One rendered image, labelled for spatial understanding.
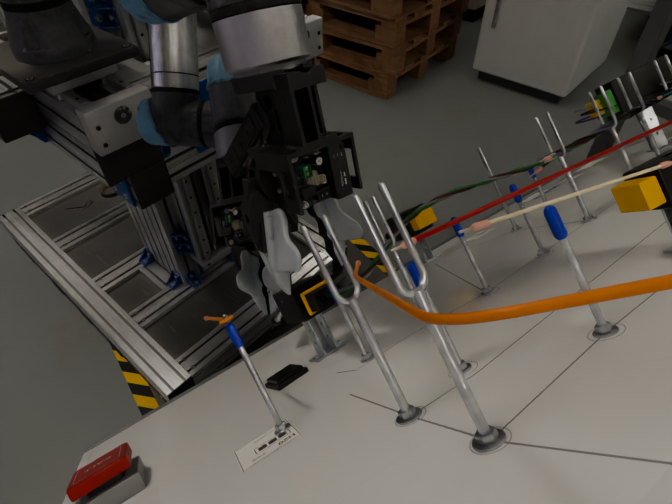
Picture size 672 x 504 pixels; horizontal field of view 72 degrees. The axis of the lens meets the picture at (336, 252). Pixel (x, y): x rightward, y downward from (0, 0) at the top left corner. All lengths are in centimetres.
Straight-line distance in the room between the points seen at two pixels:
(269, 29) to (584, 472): 34
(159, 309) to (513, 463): 160
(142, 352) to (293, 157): 134
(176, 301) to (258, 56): 143
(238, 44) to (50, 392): 174
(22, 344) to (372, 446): 198
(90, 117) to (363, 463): 81
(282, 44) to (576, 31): 303
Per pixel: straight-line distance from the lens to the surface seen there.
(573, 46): 338
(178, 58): 81
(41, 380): 206
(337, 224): 48
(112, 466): 47
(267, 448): 39
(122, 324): 176
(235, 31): 40
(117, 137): 100
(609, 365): 29
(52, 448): 189
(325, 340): 56
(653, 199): 38
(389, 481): 27
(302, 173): 39
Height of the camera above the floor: 152
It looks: 46 degrees down
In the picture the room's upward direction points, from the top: 1 degrees counter-clockwise
